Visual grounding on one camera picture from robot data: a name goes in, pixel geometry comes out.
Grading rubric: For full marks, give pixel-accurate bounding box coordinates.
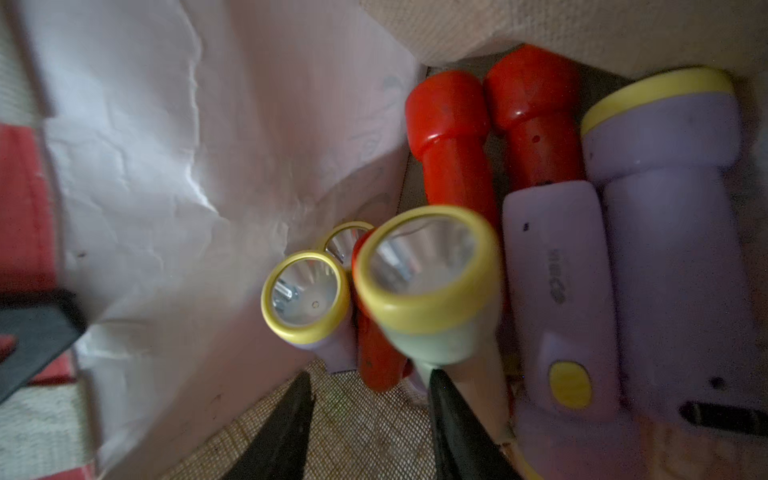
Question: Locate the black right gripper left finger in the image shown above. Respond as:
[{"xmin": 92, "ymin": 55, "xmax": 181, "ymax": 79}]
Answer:
[{"xmin": 223, "ymin": 371, "xmax": 315, "ymax": 479}]

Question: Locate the green flashlight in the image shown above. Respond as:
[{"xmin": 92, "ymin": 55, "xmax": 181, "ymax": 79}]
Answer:
[
  {"xmin": 353, "ymin": 205, "xmax": 511, "ymax": 444},
  {"xmin": 318, "ymin": 221, "xmax": 374, "ymax": 272}
]

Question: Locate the red flashlight long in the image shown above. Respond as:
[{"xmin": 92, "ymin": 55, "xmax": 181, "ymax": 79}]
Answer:
[{"xmin": 350, "ymin": 227, "xmax": 412, "ymax": 393}]

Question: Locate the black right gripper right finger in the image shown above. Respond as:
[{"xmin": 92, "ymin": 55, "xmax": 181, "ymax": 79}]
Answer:
[{"xmin": 428, "ymin": 369, "xmax": 521, "ymax": 480}]

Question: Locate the purple flashlight yellow rim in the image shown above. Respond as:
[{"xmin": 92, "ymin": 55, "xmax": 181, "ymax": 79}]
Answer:
[{"xmin": 581, "ymin": 67, "xmax": 767, "ymax": 441}]

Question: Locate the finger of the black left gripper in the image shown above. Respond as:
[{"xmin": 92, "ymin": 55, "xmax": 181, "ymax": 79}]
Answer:
[{"xmin": 1, "ymin": 289, "xmax": 87, "ymax": 401}]

